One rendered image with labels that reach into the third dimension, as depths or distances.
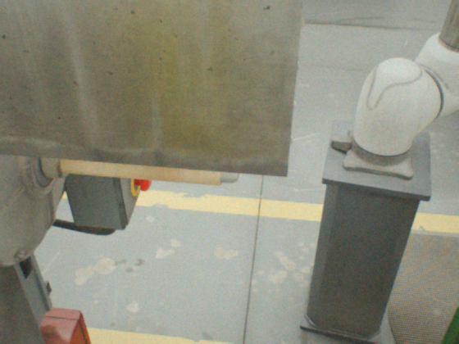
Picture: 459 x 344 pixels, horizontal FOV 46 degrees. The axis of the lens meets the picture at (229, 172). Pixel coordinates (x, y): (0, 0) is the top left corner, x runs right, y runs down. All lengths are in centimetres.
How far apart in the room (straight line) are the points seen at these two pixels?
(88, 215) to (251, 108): 68
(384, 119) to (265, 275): 93
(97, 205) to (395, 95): 76
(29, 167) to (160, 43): 31
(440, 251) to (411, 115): 101
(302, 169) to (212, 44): 222
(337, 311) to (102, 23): 162
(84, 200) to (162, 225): 132
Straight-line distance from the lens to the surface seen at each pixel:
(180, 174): 60
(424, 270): 223
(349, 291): 179
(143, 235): 226
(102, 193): 95
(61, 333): 127
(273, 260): 215
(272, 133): 37
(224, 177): 60
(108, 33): 36
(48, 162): 64
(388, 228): 157
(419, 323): 208
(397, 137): 143
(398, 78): 137
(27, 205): 65
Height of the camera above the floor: 165
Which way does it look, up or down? 41 degrees down
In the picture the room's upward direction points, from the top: straight up
